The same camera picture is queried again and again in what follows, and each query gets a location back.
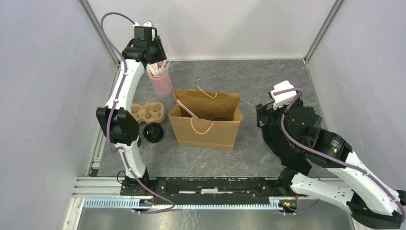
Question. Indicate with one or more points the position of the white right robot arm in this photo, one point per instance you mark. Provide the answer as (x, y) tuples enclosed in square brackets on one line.
[(294, 134)]

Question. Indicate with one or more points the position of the pink straw holder cup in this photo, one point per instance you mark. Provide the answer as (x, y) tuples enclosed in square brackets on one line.
[(162, 85)]

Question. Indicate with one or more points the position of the black cloth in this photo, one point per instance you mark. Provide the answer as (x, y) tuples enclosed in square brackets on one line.
[(280, 146)]

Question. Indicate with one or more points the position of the aluminium slotted cable duct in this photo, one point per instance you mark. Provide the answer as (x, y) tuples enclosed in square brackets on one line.
[(104, 192)]

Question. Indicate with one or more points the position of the stack of black lids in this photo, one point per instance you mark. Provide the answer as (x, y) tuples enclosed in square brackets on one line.
[(153, 132)]

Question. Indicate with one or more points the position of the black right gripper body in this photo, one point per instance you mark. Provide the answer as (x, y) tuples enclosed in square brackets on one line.
[(274, 115)]

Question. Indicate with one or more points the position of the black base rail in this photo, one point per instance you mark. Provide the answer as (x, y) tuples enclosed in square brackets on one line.
[(206, 190)]

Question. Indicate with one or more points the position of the white wrapped straws bundle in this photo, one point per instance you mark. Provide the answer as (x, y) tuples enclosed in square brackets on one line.
[(158, 69)]

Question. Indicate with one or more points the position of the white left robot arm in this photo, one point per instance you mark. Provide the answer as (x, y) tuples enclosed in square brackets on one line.
[(118, 125)]

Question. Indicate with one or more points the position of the white straw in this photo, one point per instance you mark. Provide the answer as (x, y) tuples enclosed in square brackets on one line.
[(187, 109)]

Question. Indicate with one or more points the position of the brown cardboard cup carrier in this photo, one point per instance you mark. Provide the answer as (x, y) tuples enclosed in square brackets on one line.
[(149, 113)]

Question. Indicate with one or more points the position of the brown paper bag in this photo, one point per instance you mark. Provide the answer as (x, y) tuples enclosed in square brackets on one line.
[(204, 131)]

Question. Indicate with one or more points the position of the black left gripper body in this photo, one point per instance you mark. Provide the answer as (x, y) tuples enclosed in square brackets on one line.
[(158, 52)]

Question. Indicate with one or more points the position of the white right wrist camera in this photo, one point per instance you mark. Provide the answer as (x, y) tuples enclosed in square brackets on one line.
[(284, 98)]

